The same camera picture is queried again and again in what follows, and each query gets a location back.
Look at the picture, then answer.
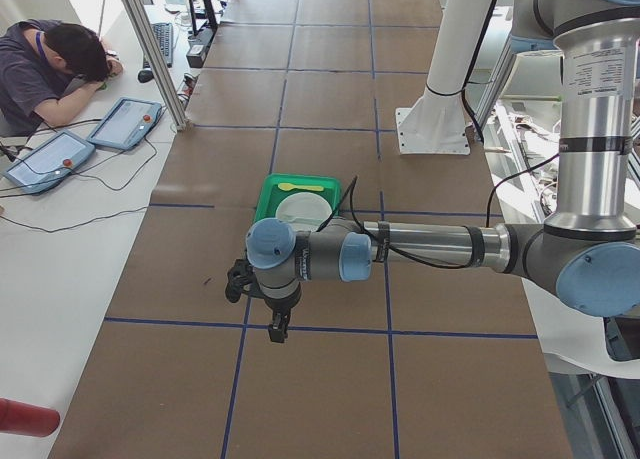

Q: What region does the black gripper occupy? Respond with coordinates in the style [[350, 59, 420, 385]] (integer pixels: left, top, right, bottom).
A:
[[264, 293, 300, 343]]

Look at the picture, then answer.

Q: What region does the yellow plastic fork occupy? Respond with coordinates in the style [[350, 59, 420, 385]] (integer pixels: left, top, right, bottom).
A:
[[277, 182, 324, 192]]

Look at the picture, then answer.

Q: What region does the white round plate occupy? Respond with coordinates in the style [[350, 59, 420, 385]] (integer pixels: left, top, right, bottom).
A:
[[275, 192, 332, 231]]

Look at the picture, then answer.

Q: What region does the green plastic tray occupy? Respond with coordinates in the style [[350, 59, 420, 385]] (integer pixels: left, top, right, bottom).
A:
[[254, 173, 341, 222]]

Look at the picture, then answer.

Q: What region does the blue teach pendant far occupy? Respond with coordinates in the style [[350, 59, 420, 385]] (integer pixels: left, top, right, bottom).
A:
[[86, 97, 162, 151]]

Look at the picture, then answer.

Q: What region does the blue teach pendant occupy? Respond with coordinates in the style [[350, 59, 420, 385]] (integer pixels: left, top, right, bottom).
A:
[[86, 97, 162, 151], [3, 130, 95, 194]]

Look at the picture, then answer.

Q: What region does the red cylinder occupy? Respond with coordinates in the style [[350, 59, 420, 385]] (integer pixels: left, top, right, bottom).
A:
[[0, 398, 60, 437]]

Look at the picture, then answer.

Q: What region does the black computer mouse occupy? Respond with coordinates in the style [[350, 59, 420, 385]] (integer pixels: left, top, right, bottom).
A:
[[137, 68, 154, 84]]

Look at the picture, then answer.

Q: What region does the blue teach pendant near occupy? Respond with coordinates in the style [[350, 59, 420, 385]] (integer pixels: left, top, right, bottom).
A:
[[3, 130, 95, 194]]

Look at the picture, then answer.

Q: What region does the black computer keyboard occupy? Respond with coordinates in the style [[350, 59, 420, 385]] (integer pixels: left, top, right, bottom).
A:
[[151, 22, 174, 68]]

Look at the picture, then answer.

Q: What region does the seated person dark shirt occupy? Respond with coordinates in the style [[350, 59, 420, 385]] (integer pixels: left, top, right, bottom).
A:
[[1, 19, 123, 136]]

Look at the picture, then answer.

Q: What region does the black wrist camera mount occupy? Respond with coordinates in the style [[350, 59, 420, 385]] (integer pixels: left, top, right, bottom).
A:
[[225, 259, 256, 303]]

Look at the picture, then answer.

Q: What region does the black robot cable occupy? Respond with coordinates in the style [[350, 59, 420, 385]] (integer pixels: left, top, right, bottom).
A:
[[317, 175, 561, 270]]

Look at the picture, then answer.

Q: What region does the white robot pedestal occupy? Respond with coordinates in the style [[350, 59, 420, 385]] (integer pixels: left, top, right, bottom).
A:
[[396, 0, 497, 155]]

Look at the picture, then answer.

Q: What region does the aluminium frame post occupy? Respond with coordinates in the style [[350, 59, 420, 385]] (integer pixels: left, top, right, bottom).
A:
[[121, 0, 191, 132]]

